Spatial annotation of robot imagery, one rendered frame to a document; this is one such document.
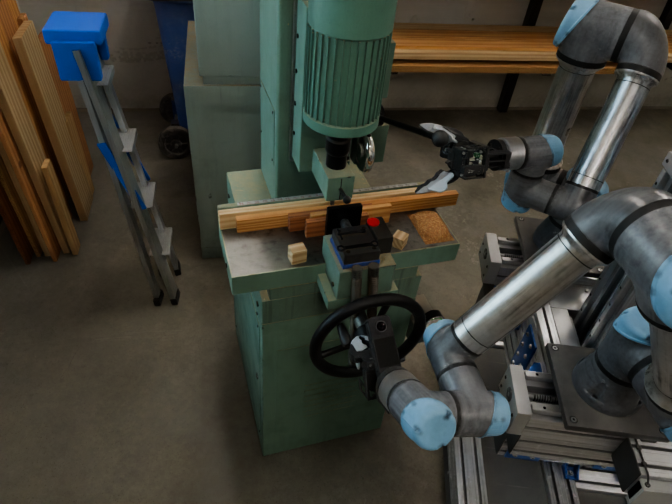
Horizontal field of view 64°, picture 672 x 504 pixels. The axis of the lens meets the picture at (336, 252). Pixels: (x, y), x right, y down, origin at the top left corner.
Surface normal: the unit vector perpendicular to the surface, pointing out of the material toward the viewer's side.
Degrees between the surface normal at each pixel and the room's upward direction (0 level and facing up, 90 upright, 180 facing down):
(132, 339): 0
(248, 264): 0
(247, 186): 0
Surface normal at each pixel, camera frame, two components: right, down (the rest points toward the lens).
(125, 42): 0.17, 0.68
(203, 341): 0.09, -0.73
